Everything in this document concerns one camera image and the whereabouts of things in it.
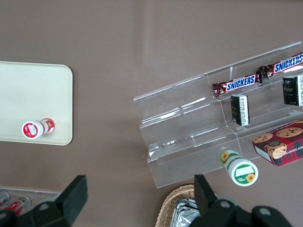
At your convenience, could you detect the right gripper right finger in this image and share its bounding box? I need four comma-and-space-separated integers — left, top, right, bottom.
192, 174, 252, 227

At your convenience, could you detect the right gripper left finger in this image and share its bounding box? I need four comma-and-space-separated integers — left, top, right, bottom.
16, 175, 89, 227

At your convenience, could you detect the aluminium foil tray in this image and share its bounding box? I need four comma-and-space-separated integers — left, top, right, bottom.
171, 198, 202, 227

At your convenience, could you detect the oval light wicker basket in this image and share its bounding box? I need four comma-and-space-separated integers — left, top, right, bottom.
157, 184, 202, 227

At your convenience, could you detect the beige plastic serving tray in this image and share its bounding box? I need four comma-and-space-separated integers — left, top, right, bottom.
0, 61, 73, 146

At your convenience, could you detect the clear acrylic bottle rack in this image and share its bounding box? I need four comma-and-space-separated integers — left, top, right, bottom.
0, 186, 61, 213

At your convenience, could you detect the green sunflower yogurt cup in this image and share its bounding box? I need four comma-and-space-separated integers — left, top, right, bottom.
220, 149, 259, 187

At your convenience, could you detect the clear acrylic stepped display stand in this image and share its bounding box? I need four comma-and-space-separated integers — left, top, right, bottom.
133, 41, 303, 189

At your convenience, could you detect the red lidded yogurt cup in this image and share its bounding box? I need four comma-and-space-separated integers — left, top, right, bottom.
21, 117, 56, 140

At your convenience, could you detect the red tartan cookie box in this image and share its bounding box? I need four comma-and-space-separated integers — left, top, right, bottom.
251, 119, 303, 167

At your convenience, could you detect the small black snack box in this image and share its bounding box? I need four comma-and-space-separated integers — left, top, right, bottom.
230, 94, 251, 126
282, 75, 303, 106

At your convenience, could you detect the Snickers chocolate bar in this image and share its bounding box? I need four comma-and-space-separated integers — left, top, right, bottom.
258, 51, 303, 80
212, 73, 263, 99

